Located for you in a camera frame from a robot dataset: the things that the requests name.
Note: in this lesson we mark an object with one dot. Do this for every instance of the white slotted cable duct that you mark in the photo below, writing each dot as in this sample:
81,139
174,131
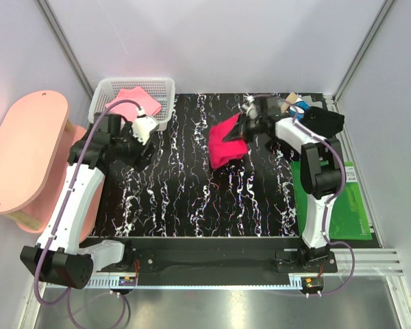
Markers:
112,282

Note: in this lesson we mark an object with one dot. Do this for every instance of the grey folded t-shirt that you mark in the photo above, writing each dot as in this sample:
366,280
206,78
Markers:
312,102

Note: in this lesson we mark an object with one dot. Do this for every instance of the white plastic mesh basket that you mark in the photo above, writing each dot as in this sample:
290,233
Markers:
162,89

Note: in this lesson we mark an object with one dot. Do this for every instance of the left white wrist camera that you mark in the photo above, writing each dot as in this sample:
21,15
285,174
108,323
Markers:
143,127

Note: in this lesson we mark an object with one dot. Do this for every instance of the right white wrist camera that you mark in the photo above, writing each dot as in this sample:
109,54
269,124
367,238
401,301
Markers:
249,107

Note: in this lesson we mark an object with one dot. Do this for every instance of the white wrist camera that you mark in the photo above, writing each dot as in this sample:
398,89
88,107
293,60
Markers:
143,127
249,107

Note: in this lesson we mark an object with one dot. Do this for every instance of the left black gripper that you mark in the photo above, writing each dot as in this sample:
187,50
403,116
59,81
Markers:
139,161

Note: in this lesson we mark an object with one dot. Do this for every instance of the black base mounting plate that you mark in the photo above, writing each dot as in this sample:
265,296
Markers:
218,262

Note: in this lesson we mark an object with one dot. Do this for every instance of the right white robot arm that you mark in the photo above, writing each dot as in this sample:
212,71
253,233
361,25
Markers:
311,131

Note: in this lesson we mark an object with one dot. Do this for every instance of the aluminium rail frame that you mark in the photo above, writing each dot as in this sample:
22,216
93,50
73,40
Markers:
365,288

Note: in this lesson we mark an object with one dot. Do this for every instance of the crimson red t-shirt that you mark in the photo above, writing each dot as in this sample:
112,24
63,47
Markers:
221,152

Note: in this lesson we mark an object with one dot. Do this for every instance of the black folded t-shirt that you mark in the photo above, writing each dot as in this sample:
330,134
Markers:
323,122

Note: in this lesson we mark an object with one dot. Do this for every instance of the pink three-tier wooden shelf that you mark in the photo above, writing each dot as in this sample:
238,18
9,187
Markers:
35,138

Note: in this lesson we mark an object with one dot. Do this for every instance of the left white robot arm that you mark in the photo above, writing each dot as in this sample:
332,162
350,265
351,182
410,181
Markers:
57,257

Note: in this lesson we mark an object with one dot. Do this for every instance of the green cutting mat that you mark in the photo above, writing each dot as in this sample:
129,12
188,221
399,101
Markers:
349,220

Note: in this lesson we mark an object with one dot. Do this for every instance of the blue white graphic t-shirt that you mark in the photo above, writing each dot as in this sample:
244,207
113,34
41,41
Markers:
301,108

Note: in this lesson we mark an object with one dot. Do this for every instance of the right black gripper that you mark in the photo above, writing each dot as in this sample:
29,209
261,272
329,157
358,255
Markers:
239,132

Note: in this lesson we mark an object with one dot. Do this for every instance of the tan folded t-shirt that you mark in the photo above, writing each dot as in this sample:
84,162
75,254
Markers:
290,100

